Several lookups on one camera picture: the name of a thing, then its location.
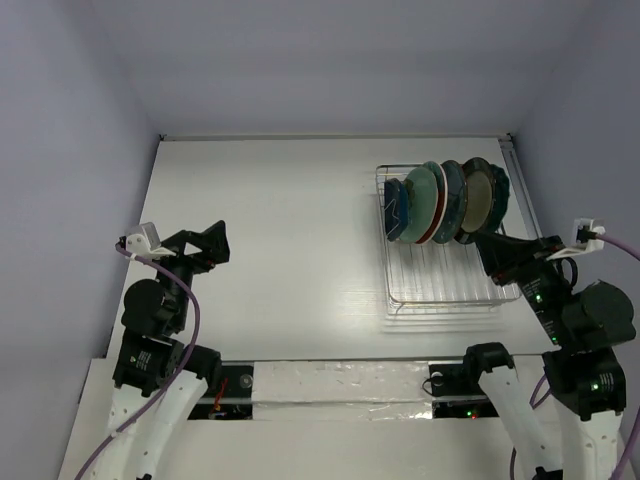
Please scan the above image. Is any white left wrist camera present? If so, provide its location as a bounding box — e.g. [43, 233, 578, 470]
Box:
[124, 222, 176, 260]

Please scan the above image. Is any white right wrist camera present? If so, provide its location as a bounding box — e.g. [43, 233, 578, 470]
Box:
[547, 217, 606, 261]

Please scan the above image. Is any dark teal patterned plate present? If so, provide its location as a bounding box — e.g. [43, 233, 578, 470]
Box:
[432, 160, 468, 245]

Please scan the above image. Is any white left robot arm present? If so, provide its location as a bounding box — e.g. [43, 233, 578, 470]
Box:
[92, 221, 230, 479]

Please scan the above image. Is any dark blue leaf-shaped plate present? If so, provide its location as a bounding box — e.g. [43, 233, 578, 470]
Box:
[383, 178, 409, 242]

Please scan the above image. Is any dark green scalloped plate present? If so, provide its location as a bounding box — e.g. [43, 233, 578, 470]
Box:
[481, 164, 510, 233]

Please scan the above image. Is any red and teal floral plate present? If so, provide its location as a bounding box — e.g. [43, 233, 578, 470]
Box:
[417, 161, 448, 245]

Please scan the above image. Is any wire dish rack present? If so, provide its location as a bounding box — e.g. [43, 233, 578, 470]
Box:
[376, 164, 520, 309]

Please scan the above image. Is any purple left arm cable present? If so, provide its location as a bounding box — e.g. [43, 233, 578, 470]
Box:
[74, 242, 204, 480]

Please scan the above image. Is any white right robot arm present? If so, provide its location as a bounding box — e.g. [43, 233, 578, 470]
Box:
[460, 226, 637, 479]

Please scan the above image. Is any dark rimmed beige plate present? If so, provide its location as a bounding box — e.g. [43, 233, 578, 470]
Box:
[454, 157, 496, 245]

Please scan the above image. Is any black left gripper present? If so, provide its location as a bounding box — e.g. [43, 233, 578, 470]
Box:
[152, 218, 230, 328]

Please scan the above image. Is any light green flower plate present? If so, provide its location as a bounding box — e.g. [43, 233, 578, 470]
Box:
[399, 163, 437, 244]

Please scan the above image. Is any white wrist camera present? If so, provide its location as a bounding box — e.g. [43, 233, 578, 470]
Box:
[124, 222, 176, 260]
[547, 217, 606, 261]

